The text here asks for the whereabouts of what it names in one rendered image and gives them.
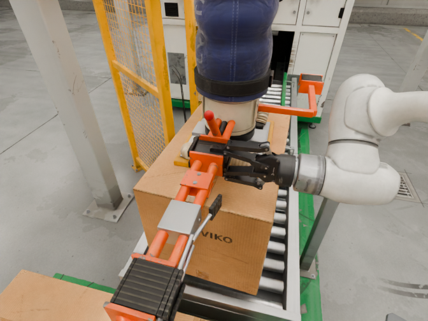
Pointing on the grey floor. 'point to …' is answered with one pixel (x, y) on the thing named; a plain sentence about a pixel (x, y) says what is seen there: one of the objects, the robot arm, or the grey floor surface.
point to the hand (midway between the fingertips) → (209, 158)
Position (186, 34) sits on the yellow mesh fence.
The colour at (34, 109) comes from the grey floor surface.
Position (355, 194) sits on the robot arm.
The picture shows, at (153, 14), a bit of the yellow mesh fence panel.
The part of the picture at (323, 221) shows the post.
